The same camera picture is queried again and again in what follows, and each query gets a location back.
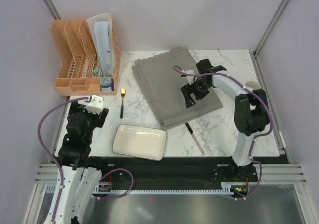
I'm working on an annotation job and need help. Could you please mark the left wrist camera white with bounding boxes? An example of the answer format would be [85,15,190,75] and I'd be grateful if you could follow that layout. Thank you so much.
[84,95,104,114]

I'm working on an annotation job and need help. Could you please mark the orange plastic file organizer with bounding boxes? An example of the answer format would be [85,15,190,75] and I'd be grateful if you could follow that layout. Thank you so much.
[50,19,122,97]

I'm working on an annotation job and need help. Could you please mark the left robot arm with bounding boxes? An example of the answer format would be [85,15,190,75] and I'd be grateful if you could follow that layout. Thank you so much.
[37,96,110,224]

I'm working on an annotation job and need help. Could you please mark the green clip items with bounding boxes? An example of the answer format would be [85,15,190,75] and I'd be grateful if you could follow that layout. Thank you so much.
[92,66,102,78]

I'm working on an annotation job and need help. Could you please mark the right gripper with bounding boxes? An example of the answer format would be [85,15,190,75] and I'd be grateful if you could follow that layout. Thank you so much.
[181,78,212,109]

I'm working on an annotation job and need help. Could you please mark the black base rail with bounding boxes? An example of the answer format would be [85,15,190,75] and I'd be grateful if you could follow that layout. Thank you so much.
[87,157,258,191]

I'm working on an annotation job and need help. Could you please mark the white paper folder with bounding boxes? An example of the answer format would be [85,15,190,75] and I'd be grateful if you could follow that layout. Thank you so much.
[86,13,115,77]

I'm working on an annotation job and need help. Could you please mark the purple cable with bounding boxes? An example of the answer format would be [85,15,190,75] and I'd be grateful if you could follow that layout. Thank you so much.
[173,65,274,200]
[37,97,92,224]

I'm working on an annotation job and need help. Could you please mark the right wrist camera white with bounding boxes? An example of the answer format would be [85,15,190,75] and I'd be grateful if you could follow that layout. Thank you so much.
[180,70,199,85]

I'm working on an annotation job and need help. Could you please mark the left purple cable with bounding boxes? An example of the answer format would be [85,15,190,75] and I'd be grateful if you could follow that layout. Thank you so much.
[37,97,92,224]

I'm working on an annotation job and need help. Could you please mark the white slotted cable duct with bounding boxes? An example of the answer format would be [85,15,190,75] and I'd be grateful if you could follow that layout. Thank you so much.
[44,183,250,194]

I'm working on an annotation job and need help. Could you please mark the grey scalloped placemat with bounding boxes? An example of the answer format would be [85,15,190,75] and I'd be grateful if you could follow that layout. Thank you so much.
[132,47,223,130]

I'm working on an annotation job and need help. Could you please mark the aluminium frame rail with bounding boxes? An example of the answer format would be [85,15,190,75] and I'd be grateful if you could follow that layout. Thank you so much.
[34,163,88,184]

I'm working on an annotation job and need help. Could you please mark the white rectangular plate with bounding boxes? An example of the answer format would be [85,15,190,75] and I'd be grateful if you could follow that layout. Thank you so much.
[112,124,167,161]

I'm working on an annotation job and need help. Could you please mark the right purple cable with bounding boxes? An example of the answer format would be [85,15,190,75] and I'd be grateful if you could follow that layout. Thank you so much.
[173,65,274,200]

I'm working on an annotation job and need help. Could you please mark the gold fork green handle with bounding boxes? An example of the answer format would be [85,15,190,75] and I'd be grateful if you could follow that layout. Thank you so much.
[120,88,126,118]

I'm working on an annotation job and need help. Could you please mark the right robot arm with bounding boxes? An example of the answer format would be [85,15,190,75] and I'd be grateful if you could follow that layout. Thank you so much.
[173,59,273,181]

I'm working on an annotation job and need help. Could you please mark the black knife pink handle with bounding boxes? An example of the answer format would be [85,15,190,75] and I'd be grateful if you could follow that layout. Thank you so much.
[185,122,205,156]

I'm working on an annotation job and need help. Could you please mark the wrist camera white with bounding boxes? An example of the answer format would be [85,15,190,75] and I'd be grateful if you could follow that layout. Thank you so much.
[84,95,104,114]
[180,70,199,85]

